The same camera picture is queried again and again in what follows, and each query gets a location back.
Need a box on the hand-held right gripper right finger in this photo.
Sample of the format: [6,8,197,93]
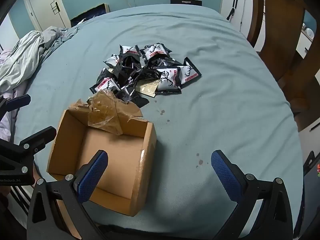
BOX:
[211,149,294,240]

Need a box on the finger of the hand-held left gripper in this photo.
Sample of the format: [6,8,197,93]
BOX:
[0,94,31,120]
[0,126,57,166]

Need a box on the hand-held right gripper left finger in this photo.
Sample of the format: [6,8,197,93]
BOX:
[26,150,109,240]

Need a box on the brown cardboard box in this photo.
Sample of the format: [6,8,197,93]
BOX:
[47,99,157,217]

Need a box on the beige printed card sheet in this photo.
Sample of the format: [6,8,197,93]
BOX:
[135,79,160,97]

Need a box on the pile of black white packets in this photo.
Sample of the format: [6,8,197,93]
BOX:
[89,43,202,108]

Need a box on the person's bare leg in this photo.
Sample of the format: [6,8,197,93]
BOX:
[34,165,44,183]

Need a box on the black white striped cloth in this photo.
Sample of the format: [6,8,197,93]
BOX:
[9,186,32,217]

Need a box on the lilac blanket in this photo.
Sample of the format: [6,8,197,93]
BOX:
[0,49,28,145]

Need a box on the crumpled grey duvet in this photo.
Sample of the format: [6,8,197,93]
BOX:
[0,27,79,93]

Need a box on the crumpled clear plastic wrap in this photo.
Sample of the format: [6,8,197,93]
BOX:
[86,91,144,135]

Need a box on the white wardrobe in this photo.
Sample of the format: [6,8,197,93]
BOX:
[0,14,21,51]

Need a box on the white door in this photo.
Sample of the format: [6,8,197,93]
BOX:
[22,0,72,32]

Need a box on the dark blue framed panel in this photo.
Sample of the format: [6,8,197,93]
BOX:
[70,3,110,28]

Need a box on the white drawer unit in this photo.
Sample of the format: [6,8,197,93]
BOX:
[296,22,316,58]

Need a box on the brown wooden chair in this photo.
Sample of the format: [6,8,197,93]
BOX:
[246,0,320,130]

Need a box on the white cabinet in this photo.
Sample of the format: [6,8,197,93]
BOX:
[220,0,265,48]

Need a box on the black hanging strap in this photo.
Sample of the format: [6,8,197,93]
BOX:
[226,0,238,21]

